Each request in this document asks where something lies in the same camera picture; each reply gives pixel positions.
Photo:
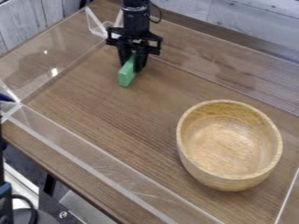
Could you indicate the clear acrylic corner bracket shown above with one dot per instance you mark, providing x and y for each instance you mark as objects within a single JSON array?
[{"x": 97, "y": 27}]

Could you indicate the black table leg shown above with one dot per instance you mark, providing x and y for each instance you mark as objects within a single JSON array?
[{"x": 49, "y": 184}]

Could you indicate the green rectangular block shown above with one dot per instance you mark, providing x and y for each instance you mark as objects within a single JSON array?
[{"x": 126, "y": 74}]

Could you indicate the clear acrylic barrier wall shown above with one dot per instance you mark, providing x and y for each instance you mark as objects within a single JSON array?
[{"x": 118, "y": 190}]

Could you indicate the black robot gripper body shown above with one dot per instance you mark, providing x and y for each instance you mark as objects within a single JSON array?
[{"x": 134, "y": 33}]

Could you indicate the grey metal base plate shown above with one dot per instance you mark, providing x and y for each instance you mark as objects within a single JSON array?
[{"x": 49, "y": 212}]

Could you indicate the brown wooden bowl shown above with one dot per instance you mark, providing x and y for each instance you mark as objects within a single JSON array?
[{"x": 228, "y": 143}]

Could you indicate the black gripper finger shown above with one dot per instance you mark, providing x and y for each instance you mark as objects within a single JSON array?
[
  {"x": 140, "y": 57},
  {"x": 124, "y": 53}
]

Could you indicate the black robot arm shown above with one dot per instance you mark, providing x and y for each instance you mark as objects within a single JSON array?
[{"x": 137, "y": 3}]

